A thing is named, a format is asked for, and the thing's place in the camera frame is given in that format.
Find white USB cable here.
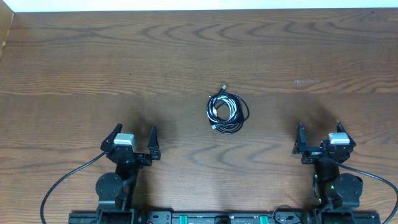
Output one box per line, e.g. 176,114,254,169
209,95,239,124

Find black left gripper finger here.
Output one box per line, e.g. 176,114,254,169
100,123,123,151
147,126,161,160

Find black USB cable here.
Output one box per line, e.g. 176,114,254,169
206,85,250,135

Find black right camera cable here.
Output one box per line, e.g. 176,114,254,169
326,152,398,224

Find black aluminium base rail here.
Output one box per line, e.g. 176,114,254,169
68,210,381,224

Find black camera cable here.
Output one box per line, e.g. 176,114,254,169
326,152,398,224
40,151,106,224

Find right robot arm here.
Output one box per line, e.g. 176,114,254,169
292,123,363,210

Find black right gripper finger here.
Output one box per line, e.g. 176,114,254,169
292,123,308,154
336,120,356,147

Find black left camera cable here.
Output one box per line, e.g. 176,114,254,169
40,151,106,224

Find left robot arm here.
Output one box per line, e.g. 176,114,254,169
96,123,161,211

